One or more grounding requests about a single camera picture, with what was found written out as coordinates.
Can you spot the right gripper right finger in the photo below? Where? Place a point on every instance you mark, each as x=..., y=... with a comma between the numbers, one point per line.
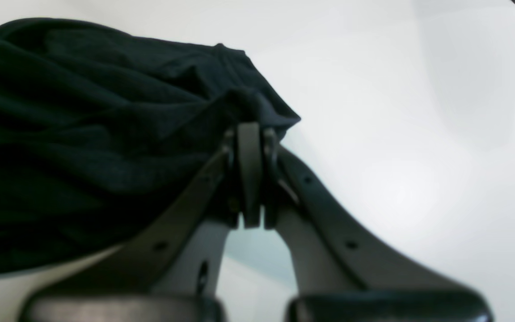
x=344, y=273

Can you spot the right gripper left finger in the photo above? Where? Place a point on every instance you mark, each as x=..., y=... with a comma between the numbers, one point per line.
x=168, y=272

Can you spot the black long-sleeve t-shirt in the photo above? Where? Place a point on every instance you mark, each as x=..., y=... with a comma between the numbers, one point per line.
x=100, y=130

